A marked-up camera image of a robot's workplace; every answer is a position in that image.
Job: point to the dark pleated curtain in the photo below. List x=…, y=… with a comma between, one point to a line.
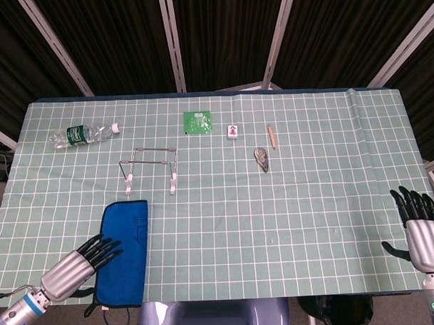
x=226, y=33

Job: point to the green circuit board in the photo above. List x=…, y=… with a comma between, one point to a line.
x=197, y=122

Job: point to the clear plastic water bottle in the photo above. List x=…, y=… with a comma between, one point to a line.
x=75, y=135

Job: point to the black rubbish bag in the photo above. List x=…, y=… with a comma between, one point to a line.
x=336, y=311

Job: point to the blue cloth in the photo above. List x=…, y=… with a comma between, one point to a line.
x=128, y=265

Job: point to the white partition post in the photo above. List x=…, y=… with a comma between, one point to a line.
x=280, y=32
x=405, y=45
x=56, y=47
x=173, y=46

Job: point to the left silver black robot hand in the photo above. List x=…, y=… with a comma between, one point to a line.
x=67, y=274

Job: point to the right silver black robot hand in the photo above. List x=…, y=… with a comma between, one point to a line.
x=426, y=240

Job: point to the green checked tablecloth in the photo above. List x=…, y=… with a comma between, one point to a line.
x=276, y=221

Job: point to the grey robot torso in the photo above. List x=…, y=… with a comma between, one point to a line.
x=215, y=316

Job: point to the short wooden stick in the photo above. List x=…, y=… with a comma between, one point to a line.
x=271, y=137

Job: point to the white mahjong tile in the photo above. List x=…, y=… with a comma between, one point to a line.
x=233, y=132

